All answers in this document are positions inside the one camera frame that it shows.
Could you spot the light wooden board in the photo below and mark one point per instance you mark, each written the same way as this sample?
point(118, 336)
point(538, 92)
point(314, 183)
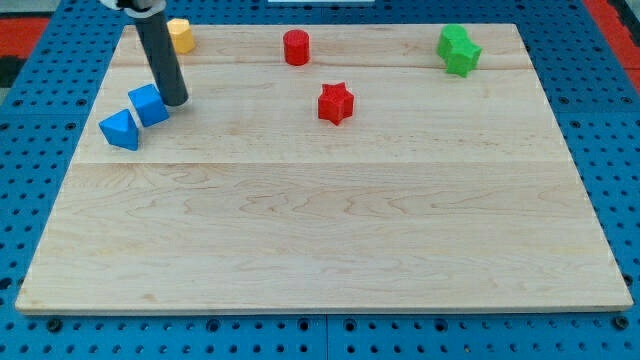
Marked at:
point(440, 194)

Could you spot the red star block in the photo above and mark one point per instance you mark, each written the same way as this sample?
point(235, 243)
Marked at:
point(335, 103)

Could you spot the red cylinder block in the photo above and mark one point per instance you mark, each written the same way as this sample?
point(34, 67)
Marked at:
point(296, 44)

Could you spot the green star block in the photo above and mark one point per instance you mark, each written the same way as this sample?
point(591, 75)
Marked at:
point(462, 58)

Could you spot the green cylinder block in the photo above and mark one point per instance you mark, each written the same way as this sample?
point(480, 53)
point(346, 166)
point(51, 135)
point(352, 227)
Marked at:
point(450, 36)

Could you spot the blue cube block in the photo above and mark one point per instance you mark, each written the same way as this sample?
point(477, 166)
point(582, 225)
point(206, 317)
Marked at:
point(148, 104)

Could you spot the yellow hexagon block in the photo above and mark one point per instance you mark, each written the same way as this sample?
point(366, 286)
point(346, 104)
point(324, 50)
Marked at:
point(181, 35)

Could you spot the blue triangle block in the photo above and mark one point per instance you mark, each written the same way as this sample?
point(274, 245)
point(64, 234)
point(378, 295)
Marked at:
point(120, 130)

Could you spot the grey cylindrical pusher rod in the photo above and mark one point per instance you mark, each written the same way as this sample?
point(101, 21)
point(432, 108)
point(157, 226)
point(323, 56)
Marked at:
point(155, 38)

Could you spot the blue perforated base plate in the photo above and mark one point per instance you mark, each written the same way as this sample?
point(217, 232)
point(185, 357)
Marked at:
point(56, 54)

